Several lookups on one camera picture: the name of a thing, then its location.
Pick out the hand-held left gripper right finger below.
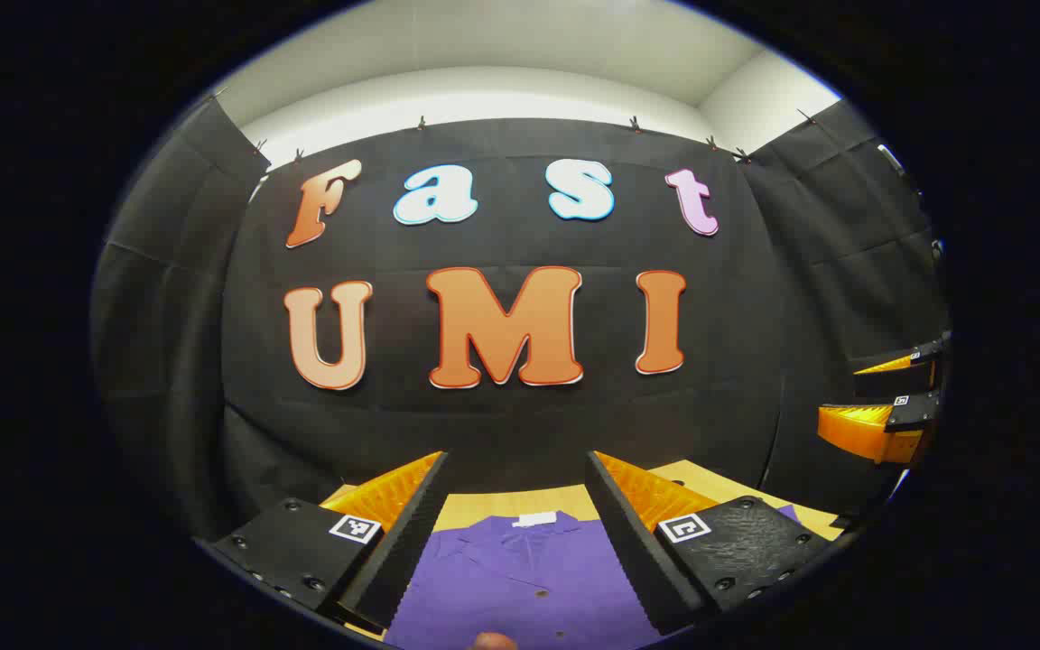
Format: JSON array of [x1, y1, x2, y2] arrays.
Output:
[[583, 450, 837, 636]]

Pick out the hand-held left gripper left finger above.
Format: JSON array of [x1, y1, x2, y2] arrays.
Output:
[[210, 450, 450, 633]]

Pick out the purple shirt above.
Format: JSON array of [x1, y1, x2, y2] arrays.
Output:
[[383, 506, 803, 650]]

